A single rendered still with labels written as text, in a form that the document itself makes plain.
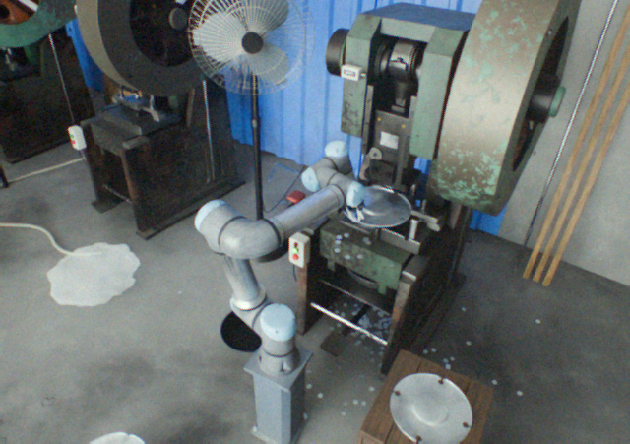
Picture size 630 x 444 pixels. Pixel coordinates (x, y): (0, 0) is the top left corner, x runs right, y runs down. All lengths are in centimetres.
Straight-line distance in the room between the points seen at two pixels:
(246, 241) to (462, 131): 65
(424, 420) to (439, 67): 120
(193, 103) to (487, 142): 212
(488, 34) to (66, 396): 216
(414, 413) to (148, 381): 121
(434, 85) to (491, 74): 37
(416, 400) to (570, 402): 92
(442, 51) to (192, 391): 173
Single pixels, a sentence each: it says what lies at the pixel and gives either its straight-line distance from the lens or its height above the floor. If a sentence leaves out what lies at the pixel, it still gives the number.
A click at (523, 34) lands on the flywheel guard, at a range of 126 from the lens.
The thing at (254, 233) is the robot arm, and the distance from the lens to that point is 121.
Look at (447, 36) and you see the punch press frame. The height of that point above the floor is 148.
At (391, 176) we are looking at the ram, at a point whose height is 93.
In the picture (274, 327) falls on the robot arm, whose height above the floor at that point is 67.
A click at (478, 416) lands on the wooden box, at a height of 35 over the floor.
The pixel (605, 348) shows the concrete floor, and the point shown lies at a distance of 280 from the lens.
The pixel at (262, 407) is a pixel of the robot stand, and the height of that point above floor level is 23.
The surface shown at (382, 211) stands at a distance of 183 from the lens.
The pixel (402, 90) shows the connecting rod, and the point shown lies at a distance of 171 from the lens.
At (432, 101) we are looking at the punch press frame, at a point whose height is 127.
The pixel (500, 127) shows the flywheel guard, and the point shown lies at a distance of 124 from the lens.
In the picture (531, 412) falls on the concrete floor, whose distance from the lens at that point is 235.
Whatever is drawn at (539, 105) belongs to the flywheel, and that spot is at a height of 133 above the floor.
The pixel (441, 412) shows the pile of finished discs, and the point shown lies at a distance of 176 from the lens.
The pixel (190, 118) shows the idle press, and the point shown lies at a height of 65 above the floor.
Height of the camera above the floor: 181
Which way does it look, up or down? 35 degrees down
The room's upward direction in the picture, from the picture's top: 2 degrees clockwise
